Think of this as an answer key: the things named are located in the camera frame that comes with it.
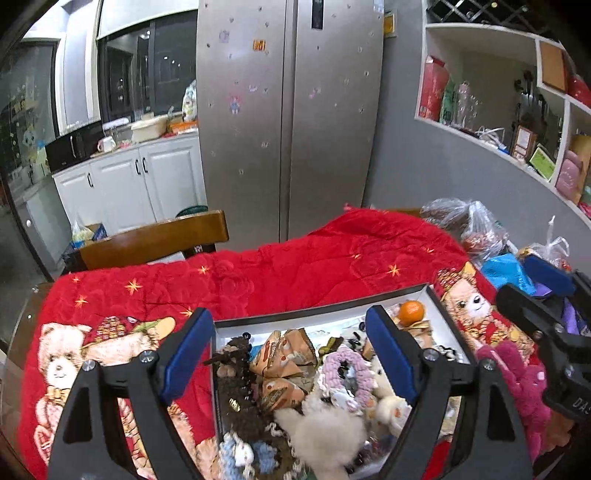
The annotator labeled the long brown fuzzy hair band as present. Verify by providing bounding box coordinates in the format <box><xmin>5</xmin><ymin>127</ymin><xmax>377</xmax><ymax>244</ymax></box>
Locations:
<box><xmin>203</xmin><ymin>335</ymin><xmax>296</xmax><ymax>464</ymax></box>

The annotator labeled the red printed blanket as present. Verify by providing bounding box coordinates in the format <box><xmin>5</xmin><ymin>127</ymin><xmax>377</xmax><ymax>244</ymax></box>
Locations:
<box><xmin>17</xmin><ymin>208</ymin><xmax>557</xmax><ymax>480</ymax></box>

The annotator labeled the plastic bag of dark food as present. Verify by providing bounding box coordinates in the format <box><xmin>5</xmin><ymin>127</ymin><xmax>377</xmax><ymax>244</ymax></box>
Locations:
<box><xmin>419</xmin><ymin>198</ymin><xmax>509</xmax><ymax>257</ymax></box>

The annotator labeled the purple fleece cloth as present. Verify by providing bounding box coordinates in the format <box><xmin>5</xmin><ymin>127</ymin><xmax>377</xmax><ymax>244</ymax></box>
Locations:
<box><xmin>560</xmin><ymin>295</ymin><xmax>591</xmax><ymax>339</ymax></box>

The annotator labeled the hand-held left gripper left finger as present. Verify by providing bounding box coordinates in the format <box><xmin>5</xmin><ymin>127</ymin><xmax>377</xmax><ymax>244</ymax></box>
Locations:
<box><xmin>46</xmin><ymin>307</ymin><xmax>216</xmax><ymax>480</ymax></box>

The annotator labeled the white kitchen cabinet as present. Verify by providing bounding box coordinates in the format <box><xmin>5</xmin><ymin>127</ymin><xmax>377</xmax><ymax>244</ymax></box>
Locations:
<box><xmin>51</xmin><ymin>133</ymin><xmax>209</xmax><ymax>241</ymax></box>

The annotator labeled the cardboard box with bags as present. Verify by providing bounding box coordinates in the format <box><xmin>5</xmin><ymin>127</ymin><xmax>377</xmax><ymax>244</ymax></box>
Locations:
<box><xmin>68</xmin><ymin>220</ymin><xmax>110</xmax><ymax>244</ymax></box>

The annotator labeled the fluffy grey-cream pompom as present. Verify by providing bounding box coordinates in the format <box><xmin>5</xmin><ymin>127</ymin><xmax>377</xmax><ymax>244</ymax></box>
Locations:
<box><xmin>274</xmin><ymin>396</ymin><xmax>371</xmax><ymax>480</ymax></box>

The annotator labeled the pink box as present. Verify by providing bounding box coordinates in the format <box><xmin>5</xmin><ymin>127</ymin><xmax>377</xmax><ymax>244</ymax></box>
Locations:
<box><xmin>555</xmin><ymin>149</ymin><xmax>585</xmax><ymax>202</ymax></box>

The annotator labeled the pink crochet scrunchie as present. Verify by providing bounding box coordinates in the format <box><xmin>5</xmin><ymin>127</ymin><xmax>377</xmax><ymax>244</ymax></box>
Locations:
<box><xmin>318</xmin><ymin>346</ymin><xmax>378</xmax><ymax>412</ymax></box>

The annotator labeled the black shallow box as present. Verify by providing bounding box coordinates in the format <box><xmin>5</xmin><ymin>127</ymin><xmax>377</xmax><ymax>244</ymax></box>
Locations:
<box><xmin>210</xmin><ymin>283</ymin><xmax>477</xmax><ymax>480</ymax></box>

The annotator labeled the green card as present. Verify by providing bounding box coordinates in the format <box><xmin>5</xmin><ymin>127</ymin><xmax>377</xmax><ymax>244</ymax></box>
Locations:
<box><xmin>529</xmin><ymin>145</ymin><xmax>558</xmax><ymax>182</ymax></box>

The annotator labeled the dark kitchen window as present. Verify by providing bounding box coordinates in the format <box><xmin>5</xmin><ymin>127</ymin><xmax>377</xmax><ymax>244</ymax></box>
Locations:
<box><xmin>96</xmin><ymin>18</ymin><xmax>200</xmax><ymax>126</ymax></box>

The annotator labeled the triangular snack packet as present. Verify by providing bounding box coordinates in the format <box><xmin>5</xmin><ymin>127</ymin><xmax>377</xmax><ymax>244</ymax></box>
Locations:
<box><xmin>249</xmin><ymin>329</ymin><xmax>319</xmax><ymax>380</ymax></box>
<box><xmin>401</xmin><ymin>320</ymin><xmax>434</xmax><ymax>348</ymax></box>
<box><xmin>257</xmin><ymin>376</ymin><xmax>315</xmax><ymax>412</ymax></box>

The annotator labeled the blue crochet scrunchie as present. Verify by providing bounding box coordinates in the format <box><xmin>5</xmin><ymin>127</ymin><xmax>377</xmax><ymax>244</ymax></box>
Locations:
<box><xmin>217</xmin><ymin>431</ymin><xmax>279</xmax><ymax>477</ymax></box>

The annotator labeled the glass sliding door with stickers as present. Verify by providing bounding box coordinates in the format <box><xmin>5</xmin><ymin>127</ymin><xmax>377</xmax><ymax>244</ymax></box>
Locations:
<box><xmin>0</xmin><ymin>39</ymin><xmax>63</xmax><ymax>287</ymax></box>

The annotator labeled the green box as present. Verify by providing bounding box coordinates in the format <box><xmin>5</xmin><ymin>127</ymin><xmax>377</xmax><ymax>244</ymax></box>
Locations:
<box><xmin>440</xmin><ymin>80</ymin><xmax>459</xmax><ymax>126</ymax></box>

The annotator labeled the white wall shelf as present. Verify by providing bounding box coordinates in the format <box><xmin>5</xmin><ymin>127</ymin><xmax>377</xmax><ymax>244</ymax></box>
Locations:
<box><xmin>414</xmin><ymin>0</ymin><xmax>591</xmax><ymax>219</ymax></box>

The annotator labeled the pink plush rabbit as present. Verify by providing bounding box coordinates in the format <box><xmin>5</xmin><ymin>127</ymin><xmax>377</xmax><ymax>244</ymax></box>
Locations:
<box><xmin>475</xmin><ymin>340</ymin><xmax>556</xmax><ymax>459</ymax></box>

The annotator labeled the tangerine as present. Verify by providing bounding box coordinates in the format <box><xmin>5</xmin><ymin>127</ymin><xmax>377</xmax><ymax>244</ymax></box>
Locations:
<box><xmin>397</xmin><ymin>300</ymin><xmax>426</xmax><ymax>326</ymax></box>

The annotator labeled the silver double-door refrigerator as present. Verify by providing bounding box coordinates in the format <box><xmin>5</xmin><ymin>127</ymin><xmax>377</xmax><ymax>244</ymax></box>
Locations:
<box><xmin>196</xmin><ymin>0</ymin><xmax>387</xmax><ymax>244</ymax></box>

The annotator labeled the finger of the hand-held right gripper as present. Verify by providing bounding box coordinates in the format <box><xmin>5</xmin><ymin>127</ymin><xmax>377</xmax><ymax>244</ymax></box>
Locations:
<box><xmin>495</xmin><ymin>283</ymin><xmax>591</xmax><ymax>371</ymax></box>
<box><xmin>523</xmin><ymin>255</ymin><xmax>591</xmax><ymax>315</ymax></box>

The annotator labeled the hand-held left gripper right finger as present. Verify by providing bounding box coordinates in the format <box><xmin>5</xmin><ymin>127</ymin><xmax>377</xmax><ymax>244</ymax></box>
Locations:
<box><xmin>366</xmin><ymin>305</ymin><xmax>533</xmax><ymax>480</ymax></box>

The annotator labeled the snack bag on counter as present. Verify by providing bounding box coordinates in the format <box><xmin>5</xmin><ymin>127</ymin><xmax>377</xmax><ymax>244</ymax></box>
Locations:
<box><xmin>183</xmin><ymin>80</ymin><xmax>199</xmax><ymax>123</ymax></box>

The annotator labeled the blue plastic bag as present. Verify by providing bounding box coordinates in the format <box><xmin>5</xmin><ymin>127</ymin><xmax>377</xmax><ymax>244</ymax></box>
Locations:
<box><xmin>481</xmin><ymin>253</ymin><xmax>537</xmax><ymax>292</ymax></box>

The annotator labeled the cream plush toy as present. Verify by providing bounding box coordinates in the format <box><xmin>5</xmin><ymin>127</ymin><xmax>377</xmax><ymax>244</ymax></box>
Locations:
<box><xmin>368</xmin><ymin>360</ymin><xmax>413</xmax><ymax>435</ymax></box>

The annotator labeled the red gift box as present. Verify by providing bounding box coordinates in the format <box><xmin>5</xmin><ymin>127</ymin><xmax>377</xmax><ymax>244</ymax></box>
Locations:
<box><xmin>417</xmin><ymin>55</ymin><xmax>451</xmax><ymax>123</ymax></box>

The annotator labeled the white basin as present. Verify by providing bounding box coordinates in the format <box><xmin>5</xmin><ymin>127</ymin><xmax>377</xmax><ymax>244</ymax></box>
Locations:
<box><xmin>130</xmin><ymin>115</ymin><xmax>170</xmax><ymax>142</ymax></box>

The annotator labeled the clear knotted plastic bag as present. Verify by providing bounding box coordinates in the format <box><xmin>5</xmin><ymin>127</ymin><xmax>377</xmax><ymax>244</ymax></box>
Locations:
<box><xmin>517</xmin><ymin>216</ymin><xmax>572</xmax><ymax>269</ymax></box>

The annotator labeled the black microwave oven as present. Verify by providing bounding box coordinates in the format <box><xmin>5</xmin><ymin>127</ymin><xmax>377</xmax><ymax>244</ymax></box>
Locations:
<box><xmin>44</xmin><ymin>120</ymin><xmax>105</xmax><ymax>175</ymax></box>

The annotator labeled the wooden chair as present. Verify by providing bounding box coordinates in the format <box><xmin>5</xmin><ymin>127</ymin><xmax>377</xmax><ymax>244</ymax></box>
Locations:
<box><xmin>78</xmin><ymin>209</ymin><xmax>230</xmax><ymax>271</ymax></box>

